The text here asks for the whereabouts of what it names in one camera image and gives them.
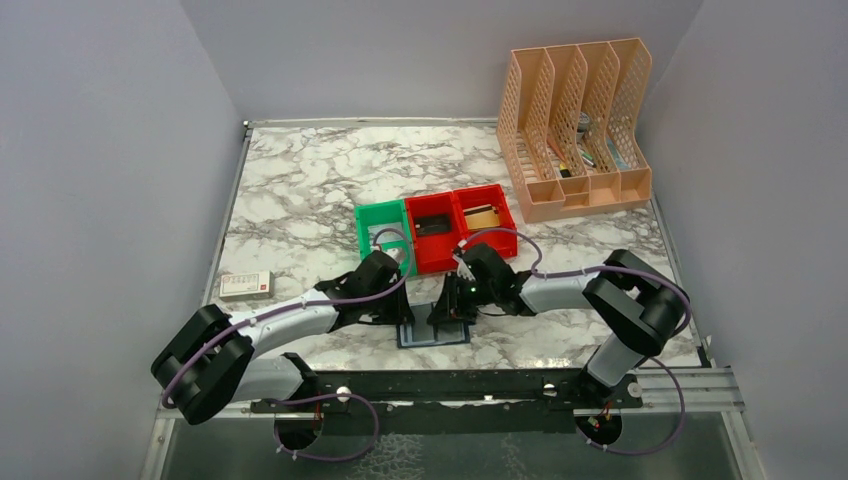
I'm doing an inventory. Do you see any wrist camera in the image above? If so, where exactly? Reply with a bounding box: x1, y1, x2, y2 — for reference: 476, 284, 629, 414
452, 247, 476, 281
382, 247, 407, 264

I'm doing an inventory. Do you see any navy blue card holder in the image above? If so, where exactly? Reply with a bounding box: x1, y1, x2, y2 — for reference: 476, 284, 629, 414
396, 303, 471, 349

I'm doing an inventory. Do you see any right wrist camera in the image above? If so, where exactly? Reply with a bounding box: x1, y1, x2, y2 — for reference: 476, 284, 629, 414
452, 247, 476, 281

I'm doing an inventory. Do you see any red pencil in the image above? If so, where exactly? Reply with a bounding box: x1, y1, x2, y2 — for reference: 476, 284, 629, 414
547, 136, 568, 169

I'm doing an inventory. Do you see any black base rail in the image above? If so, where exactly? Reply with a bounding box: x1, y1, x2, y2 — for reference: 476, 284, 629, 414
250, 354, 643, 449

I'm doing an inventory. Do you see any black card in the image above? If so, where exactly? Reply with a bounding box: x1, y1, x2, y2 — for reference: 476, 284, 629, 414
413, 213, 453, 238

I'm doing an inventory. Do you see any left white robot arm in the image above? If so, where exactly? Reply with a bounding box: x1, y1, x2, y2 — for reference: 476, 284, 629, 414
150, 248, 414, 425

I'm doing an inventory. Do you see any gold striped card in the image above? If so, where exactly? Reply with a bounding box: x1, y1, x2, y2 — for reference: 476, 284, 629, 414
463, 205, 501, 231

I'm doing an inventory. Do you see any peach desk file organizer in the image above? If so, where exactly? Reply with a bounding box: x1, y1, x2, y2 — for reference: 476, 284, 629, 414
496, 38, 652, 223

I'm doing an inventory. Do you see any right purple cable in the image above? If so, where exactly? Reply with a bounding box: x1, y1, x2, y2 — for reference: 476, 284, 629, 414
457, 227, 694, 458

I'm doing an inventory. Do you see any red double bin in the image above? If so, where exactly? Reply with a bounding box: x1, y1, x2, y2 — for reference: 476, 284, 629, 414
404, 184, 517, 275

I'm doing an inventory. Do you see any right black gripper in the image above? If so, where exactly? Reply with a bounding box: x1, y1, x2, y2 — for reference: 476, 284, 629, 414
428, 269, 497, 323

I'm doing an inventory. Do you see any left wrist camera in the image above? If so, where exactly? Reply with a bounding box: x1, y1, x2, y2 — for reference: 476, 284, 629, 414
382, 247, 407, 264

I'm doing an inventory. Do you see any white red small box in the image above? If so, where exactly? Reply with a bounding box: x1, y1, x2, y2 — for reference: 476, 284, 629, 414
218, 270, 275, 302

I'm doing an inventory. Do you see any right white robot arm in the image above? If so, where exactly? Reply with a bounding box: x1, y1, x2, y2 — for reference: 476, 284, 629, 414
427, 243, 692, 407

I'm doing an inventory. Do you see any green plastic bin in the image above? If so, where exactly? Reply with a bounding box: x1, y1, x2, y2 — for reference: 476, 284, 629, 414
354, 199, 417, 275

